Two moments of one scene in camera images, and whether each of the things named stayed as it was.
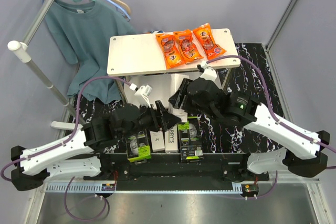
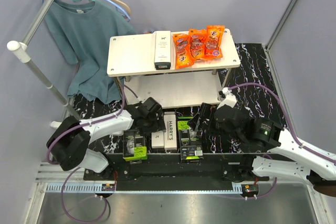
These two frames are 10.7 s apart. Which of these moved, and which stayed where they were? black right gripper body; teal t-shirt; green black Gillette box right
Moved: black right gripper body
Stayed: green black Gillette box right; teal t-shirt
